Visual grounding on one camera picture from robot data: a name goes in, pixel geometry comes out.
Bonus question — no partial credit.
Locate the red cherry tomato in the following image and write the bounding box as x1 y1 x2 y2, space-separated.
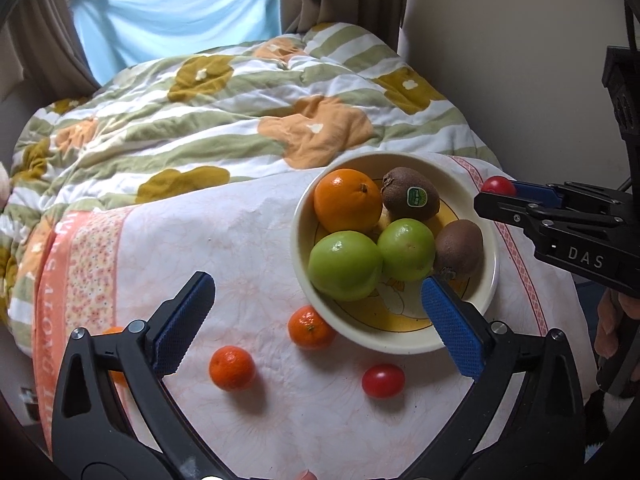
361 363 406 399
481 176 517 198

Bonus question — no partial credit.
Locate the kiwi with green sticker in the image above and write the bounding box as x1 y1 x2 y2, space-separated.
381 166 441 222

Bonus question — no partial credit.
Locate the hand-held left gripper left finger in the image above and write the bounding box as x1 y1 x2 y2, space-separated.
50 271 221 480

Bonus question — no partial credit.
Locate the white and pink tablecloth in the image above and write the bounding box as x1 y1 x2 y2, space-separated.
31 152 598 480

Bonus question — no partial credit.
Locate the orange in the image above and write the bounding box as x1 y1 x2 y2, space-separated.
314 168 383 235
102 326 128 386

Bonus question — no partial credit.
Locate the yellow cartoon bowl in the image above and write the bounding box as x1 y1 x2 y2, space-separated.
291 152 501 356

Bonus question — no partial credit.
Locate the small mandarin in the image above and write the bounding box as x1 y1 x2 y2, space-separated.
287 306 337 351
209 345 257 392

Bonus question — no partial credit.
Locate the brown kiwi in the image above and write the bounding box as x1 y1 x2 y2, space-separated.
432 219 485 281

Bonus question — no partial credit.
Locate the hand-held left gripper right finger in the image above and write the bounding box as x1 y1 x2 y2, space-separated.
400 276 586 480

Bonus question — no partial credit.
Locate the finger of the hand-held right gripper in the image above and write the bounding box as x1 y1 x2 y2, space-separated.
512 180 630 208
474 190 626 242

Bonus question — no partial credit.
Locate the green apple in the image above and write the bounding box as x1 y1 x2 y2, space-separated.
377 218 436 282
307 231 384 302

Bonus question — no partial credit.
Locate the light blue cloth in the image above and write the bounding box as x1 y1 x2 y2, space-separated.
70 0 282 87

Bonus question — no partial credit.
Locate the person's right hand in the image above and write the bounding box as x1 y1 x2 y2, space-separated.
595 291 640 359

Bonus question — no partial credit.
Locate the green striped floral quilt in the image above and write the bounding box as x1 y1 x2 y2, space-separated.
0 22 501 356

